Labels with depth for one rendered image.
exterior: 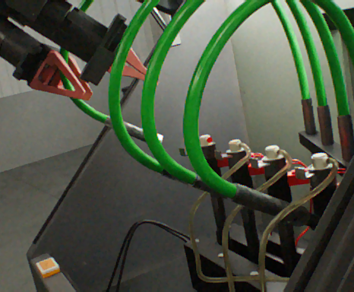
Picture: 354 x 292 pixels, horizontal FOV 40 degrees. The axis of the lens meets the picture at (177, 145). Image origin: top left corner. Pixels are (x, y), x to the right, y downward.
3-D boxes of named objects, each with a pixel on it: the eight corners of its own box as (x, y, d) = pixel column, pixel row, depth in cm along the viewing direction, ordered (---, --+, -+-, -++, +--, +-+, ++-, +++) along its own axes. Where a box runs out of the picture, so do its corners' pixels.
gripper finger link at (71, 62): (107, 80, 80) (63, 49, 81) (89, 75, 73) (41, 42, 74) (85, 115, 81) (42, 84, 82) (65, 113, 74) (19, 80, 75)
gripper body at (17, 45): (72, 55, 82) (39, 33, 84) (41, 46, 72) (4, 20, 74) (52, 88, 83) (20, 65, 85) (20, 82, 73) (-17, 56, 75)
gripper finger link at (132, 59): (170, 71, 68) (112, 33, 65) (143, 115, 68) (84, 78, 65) (162, 68, 74) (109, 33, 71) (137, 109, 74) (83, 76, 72)
